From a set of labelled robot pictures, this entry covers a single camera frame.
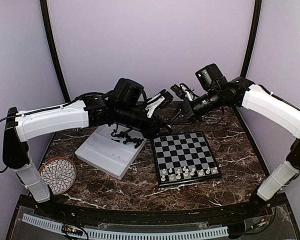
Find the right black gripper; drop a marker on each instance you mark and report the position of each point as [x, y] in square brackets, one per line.
[186, 107]

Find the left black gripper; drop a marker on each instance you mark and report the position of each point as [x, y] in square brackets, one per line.
[151, 131]

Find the black white chessboard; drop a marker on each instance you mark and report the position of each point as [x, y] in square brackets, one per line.
[190, 149]

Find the white plastic divided tray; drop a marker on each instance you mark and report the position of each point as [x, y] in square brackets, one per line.
[97, 151]

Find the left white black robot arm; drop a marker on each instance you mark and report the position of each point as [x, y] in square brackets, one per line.
[127, 104]

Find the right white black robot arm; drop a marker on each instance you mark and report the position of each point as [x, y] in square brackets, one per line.
[242, 92]

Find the pile of black chess pieces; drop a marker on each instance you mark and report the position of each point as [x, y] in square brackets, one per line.
[125, 138]

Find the floral patterned ceramic plate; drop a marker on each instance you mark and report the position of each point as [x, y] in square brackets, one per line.
[59, 174]

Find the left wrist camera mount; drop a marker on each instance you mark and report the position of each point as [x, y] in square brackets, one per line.
[160, 100]

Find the black front rail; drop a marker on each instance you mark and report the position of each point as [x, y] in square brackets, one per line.
[230, 214]

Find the right black frame post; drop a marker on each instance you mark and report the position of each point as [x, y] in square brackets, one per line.
[251, 38]

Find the black frame post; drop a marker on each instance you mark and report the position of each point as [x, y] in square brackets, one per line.
[53, 50]
[251, 38]

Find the white slotted cable duct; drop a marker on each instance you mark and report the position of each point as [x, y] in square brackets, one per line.
[111, 231]

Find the left black frame post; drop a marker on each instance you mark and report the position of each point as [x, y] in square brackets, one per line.
[53, 50]

